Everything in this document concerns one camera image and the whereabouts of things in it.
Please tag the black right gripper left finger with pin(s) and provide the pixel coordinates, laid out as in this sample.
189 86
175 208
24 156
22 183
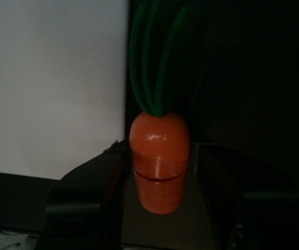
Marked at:
86 192

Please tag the white cutting board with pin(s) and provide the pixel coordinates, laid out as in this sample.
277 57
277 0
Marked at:
51 88

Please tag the orange toy carrot green top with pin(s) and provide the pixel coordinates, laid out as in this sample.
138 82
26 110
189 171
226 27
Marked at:
161 153

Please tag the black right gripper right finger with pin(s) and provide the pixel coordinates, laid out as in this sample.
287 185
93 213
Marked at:
238 195

